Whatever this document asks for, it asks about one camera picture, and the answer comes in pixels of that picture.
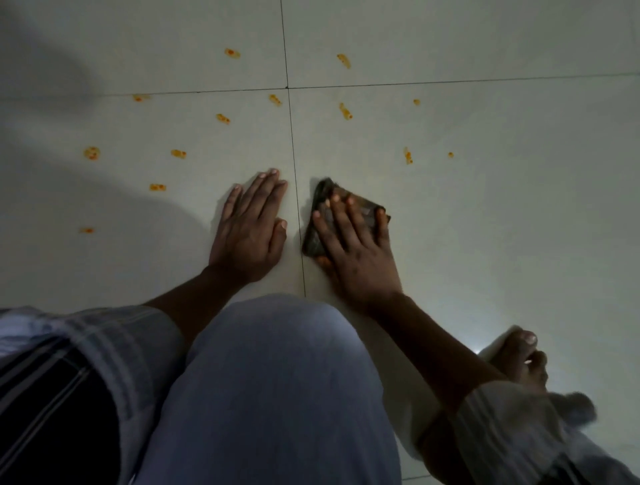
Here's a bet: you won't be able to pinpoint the person's bare foot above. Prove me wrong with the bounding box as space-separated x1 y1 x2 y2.
491 327 549 395

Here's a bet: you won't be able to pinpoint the light blue trousers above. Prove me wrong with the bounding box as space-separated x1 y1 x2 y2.
134 293 451 485

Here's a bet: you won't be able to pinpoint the white checked shirt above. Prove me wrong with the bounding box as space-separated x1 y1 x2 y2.
0 305 640 485

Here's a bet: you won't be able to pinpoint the person's left forearm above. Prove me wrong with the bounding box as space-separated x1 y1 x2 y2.
142 265 243 346

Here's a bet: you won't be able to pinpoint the person's right forearm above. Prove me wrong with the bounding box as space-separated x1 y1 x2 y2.
369 292 503 415

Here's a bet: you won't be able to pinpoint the dark striped garment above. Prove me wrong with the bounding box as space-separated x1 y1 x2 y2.
0 337 122 485

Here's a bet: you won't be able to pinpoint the person's left hand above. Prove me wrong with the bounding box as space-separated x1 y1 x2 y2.
208 168 289 285

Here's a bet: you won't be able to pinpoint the person's right hand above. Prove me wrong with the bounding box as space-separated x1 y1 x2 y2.
311 193 404 316

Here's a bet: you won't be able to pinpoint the scattered orange food spill spots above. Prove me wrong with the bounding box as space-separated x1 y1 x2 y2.
78 47 456 236

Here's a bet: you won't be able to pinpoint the dark brown cleaning cloth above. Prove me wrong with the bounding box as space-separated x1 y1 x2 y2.
301 177 392 259

